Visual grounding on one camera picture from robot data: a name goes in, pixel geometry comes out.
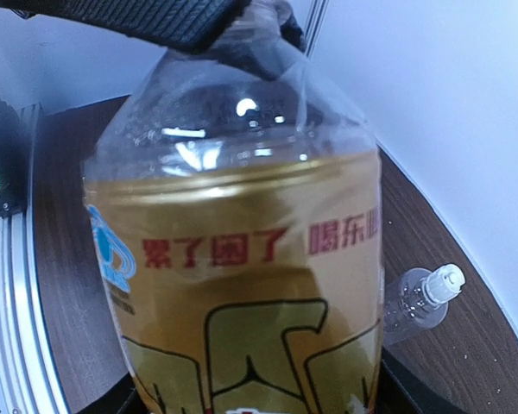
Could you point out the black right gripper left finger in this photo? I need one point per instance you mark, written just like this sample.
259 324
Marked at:
122 398

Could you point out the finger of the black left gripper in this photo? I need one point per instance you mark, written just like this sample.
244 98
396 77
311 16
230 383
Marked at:
187 26
273 38

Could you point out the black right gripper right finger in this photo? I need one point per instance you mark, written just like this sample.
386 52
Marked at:
401 392

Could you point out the large gold label drink bottle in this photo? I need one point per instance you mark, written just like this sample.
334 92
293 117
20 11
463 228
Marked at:
236 221

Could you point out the small clear plastic bottle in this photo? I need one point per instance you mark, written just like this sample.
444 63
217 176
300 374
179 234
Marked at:
418 301

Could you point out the front aluminium frame rail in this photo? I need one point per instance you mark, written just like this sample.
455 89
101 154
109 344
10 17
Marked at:
29 382

